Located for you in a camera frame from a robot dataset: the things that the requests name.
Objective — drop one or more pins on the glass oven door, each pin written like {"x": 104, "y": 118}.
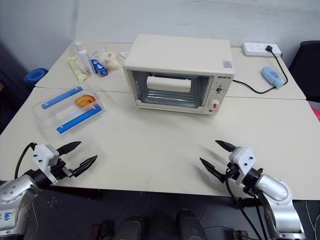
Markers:
{"x": 137, "y": 85}

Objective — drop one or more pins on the clear bag with bread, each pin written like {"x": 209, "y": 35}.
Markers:
{"x": 110, "y": 61}

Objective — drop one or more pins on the red and white timer knob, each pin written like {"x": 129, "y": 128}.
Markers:
{"x": 214, "y": 106}

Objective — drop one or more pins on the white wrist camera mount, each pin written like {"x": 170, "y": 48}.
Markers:
{"x": 243, "y": 158}
{"x": 43, "y": 157}

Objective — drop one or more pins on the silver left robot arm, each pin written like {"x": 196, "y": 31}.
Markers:
{"x": 15, "y": 190}

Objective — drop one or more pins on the cream toaster oven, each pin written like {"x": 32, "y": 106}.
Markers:
{"x": 180, "y": 50}

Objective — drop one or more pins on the light blue tissue pack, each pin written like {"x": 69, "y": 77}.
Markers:
{"x": 272, "y": 76}

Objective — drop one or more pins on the orange pastry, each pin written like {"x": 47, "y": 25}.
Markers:
{"x": 85, "y": 100}

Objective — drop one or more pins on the blue round bin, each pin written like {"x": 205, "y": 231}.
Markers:
{"x": 35, "y": 77}

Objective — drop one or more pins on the small oven switch knob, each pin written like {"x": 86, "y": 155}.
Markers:
{"x": 219, "y": 90}

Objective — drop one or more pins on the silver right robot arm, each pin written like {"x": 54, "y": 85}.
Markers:
{"x": 275, "y": 190}

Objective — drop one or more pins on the white spray bottle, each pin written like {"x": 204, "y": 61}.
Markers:
{"x": 83, "y": 60}

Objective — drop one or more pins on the pale yellow packet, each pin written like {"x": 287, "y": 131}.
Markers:
{"x": 76, "y": 68}

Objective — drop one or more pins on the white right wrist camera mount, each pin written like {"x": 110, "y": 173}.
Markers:
{"x": 243, "y": 158}

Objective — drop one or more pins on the printed sticker label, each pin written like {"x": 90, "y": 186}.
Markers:
{"x": 227, "y": 63}

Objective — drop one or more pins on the blue and white small box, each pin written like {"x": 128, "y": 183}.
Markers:
{"x": 99, "y": 68}

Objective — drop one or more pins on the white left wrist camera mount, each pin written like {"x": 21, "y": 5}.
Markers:
{"x": 43, "y": 157}

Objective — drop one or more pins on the black chair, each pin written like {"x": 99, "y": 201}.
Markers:
{"x": 307, "y": 70}

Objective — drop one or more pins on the black power plug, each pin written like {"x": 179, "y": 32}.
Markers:
{"x": 269, "y": 48}

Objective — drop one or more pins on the pink object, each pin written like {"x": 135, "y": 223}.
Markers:
{"x": 317, "y": 113}

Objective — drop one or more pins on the clear plastic tray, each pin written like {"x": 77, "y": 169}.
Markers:
{"x": 50, "y": 115}

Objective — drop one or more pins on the blue container latch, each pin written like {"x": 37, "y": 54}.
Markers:
{"x": 80, "y": 119}
{"x": 61, "y": 97}

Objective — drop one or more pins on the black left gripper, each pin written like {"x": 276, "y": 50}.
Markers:
{"x": 60, "y": 170}

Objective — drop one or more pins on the white power strip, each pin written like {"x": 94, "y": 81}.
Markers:
{"x": 255, "y": 49}

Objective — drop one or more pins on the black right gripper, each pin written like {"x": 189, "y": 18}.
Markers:
{"x": 232, "y": 171}

